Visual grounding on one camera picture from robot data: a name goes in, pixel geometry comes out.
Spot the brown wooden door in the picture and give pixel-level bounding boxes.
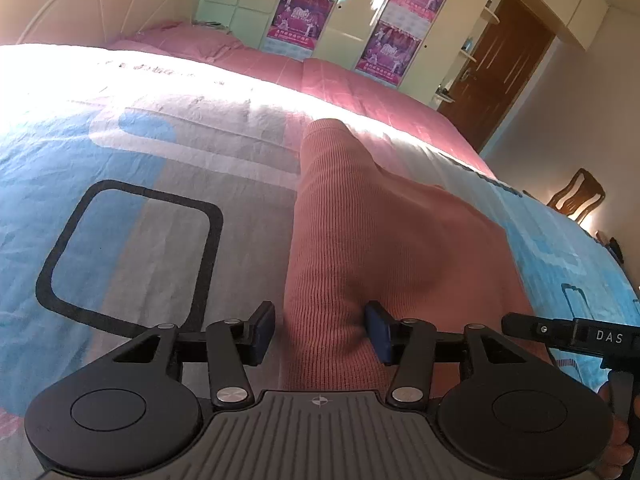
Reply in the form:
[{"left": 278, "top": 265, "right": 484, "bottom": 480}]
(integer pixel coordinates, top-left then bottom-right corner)
[{"left": 439, "top": 0, "right": 553, "bottom": 152}]

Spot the lower left purple poster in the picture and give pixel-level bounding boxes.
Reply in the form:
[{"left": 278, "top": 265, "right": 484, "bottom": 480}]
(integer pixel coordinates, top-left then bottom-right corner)
[{"left": 260, "top": 0, "right": 334, "bottom": 61}]

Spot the pink quilted blanket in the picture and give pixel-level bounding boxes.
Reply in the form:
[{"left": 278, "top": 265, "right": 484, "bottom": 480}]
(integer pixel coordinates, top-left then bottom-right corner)
[{"left": 107, "top": 22, "right": 494, "bottom": 178}]

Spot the blue white patterned bedsheet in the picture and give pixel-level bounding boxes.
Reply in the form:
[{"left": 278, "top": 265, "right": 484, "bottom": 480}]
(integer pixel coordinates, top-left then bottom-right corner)
[{"left": 1, "top": 44, "right": 639, "bottom": 479}]

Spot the lower right purple poster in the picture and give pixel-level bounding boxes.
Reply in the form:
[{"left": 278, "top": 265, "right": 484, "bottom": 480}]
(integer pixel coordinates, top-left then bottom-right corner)
[{"left": 355, "top": 22, "right": 421, "bottom": 87}]

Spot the right hand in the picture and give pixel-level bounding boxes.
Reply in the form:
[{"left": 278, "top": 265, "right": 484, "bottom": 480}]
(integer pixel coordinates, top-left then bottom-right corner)
[{"left": 596, "top": 381, "right": 640, "bottom": 480}]

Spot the pink knit sweater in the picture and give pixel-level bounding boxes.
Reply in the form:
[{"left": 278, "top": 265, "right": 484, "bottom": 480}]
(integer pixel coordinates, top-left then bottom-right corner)
[{"left": 280, "top": 119, "right": 533, "bottom": 391}]

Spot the brown wooden chair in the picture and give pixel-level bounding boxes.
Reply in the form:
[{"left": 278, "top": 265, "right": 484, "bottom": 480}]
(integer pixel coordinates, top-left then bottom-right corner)
[{"left": 547, "top": 168, "right": 606, "bottom": 224}]

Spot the cream glossy wardrobe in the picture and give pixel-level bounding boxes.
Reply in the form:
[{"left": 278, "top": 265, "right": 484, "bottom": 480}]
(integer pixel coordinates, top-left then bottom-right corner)
[{"left": 195, "top": 0, "right": 608, "bottom": 103}]

